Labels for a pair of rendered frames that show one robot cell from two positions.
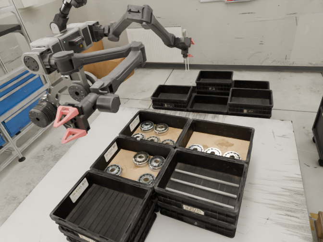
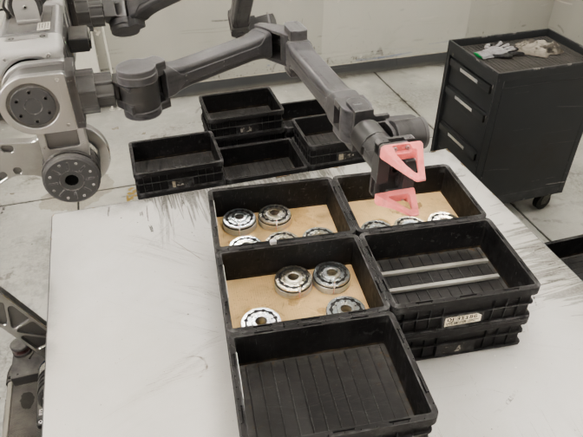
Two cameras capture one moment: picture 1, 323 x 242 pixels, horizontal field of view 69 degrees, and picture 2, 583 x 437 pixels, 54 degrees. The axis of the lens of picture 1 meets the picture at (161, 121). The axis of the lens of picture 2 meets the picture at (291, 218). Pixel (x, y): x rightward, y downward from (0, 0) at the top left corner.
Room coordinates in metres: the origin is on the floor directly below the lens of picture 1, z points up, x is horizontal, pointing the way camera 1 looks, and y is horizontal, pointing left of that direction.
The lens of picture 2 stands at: (0.16, 0.90, 1.94)
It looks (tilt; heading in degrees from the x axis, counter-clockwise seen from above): 37 degrees down; 320
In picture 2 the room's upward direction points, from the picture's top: straight up
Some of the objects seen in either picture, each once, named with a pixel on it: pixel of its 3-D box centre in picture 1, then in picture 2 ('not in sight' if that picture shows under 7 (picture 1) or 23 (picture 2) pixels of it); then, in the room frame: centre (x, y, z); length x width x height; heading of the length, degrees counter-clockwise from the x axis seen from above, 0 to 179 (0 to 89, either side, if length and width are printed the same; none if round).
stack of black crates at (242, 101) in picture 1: (248, 114); (336, 165); (1.93, -0.90, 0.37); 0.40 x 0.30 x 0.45; 67
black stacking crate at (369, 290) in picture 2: (134, 165); (298, 296); (0.97, 0.19, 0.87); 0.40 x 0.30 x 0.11; 61
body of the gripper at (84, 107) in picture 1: (81, 112); (385, 158); (0.68, 0.26, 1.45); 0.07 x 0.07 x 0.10; 66
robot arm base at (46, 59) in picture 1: (53, 61); (92, 90); (1.23, 0.52, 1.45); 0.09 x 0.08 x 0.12; 157
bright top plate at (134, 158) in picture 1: (141, 157); (293, 278); (1.03, 0.15, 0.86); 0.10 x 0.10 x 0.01
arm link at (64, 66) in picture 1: (63, 64); (133, 93); (1.18, 0.45, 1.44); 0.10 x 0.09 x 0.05; 67
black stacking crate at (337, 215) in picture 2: (156, 133); (278, 226); (1.23, 0.05, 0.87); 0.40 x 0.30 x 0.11; 61
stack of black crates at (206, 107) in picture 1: (209, 115); (261, 186); (2.09, -0.53, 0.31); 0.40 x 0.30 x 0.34; 67
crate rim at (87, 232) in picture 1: (102, 203); (326, 375); (0.71, 0.34, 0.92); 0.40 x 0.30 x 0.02; 61
